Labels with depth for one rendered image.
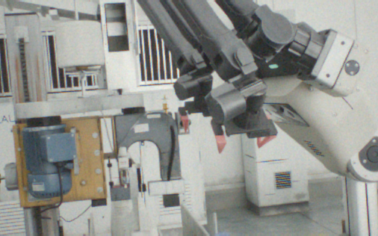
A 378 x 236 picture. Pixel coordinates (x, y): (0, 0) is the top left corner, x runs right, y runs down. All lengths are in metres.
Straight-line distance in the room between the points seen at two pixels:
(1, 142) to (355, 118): 3.82
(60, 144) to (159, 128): 0.44
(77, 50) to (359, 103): 0.96
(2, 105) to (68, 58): 3.00
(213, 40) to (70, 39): 0.87
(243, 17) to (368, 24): 5.81
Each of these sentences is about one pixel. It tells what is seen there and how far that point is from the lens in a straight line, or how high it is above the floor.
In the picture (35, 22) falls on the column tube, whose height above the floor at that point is 1.72.
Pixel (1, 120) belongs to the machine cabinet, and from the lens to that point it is 4.90.
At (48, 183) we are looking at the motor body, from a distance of 1.94.
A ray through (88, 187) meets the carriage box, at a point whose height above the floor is 1.08.
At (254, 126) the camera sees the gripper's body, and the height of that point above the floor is 1.33.
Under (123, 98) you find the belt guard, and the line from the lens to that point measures 2.11.
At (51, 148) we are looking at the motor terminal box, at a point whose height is 1.26.
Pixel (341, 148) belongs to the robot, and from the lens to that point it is 1.50.
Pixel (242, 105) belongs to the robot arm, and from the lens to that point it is 1.11.
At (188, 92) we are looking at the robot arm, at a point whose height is 1.41.
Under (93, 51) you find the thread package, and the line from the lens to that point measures 1.93.
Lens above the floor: 1.42
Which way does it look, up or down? 3 degrees down
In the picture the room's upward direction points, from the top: 5 degrees counter-clockwise
